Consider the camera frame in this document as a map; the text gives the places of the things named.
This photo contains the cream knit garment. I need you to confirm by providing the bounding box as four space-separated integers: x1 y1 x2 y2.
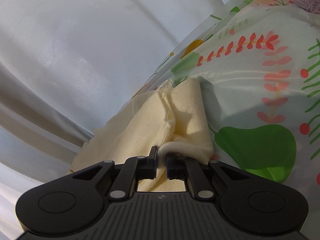
68 78 214 192

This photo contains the white sheer curtain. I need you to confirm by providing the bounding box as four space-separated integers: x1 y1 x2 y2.
1 0 230 239

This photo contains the floral plastic bed cover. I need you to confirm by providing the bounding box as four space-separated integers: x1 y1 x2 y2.
140 0 319 230

